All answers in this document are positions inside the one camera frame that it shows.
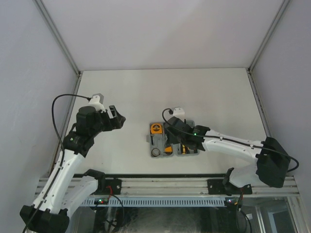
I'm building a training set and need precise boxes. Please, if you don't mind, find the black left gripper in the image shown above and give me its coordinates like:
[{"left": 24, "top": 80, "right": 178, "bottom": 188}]
[{"left": 89, "top": 105, "right": 125, "bottom": 137}]

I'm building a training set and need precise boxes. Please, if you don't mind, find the screwdriver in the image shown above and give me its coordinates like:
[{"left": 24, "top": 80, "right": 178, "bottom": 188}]
[{"left": 180, "top": 144, "right": 189, "bottom": 154}]

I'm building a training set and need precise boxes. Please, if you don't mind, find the orange tape measure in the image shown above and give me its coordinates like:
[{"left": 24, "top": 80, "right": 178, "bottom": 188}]
[{"left": 150, "top": 123, "right": 163, "bottom": 134}]

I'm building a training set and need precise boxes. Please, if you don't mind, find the grey plastic tool case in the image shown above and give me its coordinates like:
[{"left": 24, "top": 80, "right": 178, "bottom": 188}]
[{"left": 146, "top": 122, "right": 199, "bottom": 158}]

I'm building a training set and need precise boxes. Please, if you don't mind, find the orange hex key set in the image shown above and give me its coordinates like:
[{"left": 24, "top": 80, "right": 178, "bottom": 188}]
[{"left": 164, "top": 144, "right": 173, "bottom": 155}]

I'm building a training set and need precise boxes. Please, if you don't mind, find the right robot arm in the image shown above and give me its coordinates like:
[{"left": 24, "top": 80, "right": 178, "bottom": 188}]
[{"left": 164, "top": 116, "right": 299, "bottom": 195}]

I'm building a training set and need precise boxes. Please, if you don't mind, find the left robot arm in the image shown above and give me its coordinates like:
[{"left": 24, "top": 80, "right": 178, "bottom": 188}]
[{"left": 20, "top": 105, "right": 126, "bottom": 233}]

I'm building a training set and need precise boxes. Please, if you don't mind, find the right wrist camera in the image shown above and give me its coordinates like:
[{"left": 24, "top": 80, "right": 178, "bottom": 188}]
[{"left": 173, "top": 107, "right": 185, "bottom": 118}]

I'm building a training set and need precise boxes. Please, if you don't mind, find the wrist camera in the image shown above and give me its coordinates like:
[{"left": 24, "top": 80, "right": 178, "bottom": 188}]
[
  {"left": 88, "top": 93, "right": 106, "bottom": 112},
  {"left": 173, "top": 107, "right": 185, "bottom": 118}
]

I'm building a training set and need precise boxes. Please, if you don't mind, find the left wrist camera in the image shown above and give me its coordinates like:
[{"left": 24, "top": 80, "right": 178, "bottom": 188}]
[{"left": 88, "top": 93, "right": 106, "bottom": 112}]

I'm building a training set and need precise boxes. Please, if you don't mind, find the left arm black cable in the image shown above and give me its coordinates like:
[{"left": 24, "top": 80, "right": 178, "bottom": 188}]
[{"left": 51, "top": 94, "right": 92, "bottom": 151}]

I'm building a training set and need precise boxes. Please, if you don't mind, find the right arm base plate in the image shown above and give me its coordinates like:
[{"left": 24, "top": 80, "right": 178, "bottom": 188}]
[{"left": 207, "top": 179, "right": 253, "bottom": 196}]

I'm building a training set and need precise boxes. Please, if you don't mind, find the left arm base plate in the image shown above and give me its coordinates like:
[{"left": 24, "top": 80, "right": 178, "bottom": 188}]
[{"left": 95, "top": 178, "right": 122, "bottom": 195}]

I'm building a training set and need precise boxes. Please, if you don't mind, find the grey slotted cable duct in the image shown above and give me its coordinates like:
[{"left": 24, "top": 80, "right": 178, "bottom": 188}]
[{"left": 81, "top": 197, "right": 225, "bottom": 207}]

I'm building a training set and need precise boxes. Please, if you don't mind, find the aluminium front rail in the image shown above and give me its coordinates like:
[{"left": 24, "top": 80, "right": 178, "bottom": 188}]
[{"left": 35, "top": 176, "right": 300, "bottom": 197}]

